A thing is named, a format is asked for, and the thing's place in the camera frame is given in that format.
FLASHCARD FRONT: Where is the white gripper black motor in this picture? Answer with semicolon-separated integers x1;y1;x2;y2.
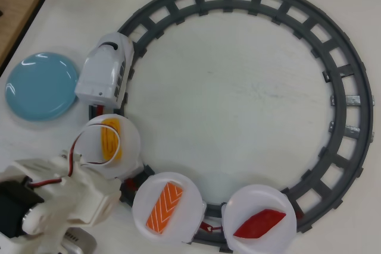
0;155;121;236

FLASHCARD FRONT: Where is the orange salmon toy sushi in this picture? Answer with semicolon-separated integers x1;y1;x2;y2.
145;181;184;234

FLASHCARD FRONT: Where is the yellow egg toy sushi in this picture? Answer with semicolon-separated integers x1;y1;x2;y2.
100;118;123;162

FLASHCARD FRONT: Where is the blue round dish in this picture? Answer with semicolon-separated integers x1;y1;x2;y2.
5;51;80;123

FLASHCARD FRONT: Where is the white Shinkansen toy locomotive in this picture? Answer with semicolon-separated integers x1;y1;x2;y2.
74;31;135;109

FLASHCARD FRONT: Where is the red tuna toy sushi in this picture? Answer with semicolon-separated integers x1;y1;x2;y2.
233;209;286;239

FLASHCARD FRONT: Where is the white plate train wagon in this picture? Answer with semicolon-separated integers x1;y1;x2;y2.
221;184;297;252
132;171;208;244
77;114;146;179

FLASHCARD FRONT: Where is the grey circular toy train track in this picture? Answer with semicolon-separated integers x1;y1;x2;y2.
87;0;374;252

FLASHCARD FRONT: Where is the red and white servo cable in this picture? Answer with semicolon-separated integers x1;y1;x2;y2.
61;123;121;186

